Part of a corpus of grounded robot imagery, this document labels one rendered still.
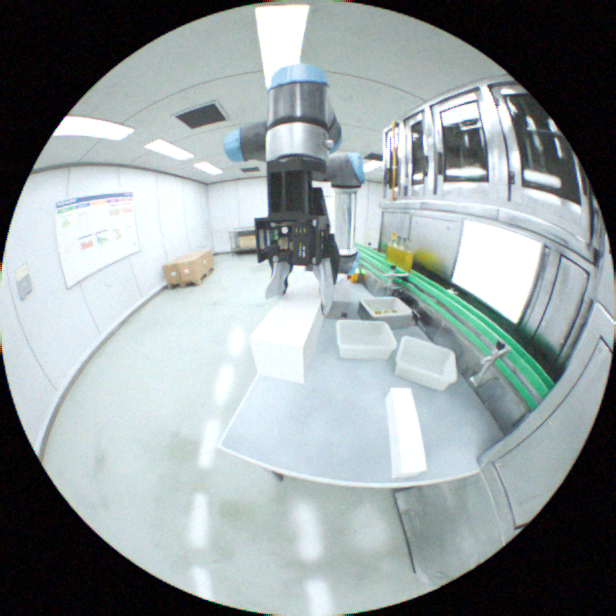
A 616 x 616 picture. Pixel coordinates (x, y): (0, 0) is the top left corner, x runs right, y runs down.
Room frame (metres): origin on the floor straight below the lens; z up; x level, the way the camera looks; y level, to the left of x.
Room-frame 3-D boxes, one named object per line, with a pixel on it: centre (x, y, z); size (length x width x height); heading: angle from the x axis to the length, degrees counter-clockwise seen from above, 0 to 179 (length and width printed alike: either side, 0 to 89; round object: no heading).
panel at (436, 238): (0.74, -0.74, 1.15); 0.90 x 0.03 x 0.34; 6
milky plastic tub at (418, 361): (0.38, -0.42, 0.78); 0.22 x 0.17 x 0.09; 56
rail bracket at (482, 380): (0.22, -0.54, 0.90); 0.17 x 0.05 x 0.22; 96
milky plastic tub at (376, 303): (0.73, -0.38, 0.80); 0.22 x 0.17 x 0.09; 96
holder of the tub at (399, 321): (0.73, -0.41, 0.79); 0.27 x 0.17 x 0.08; 96
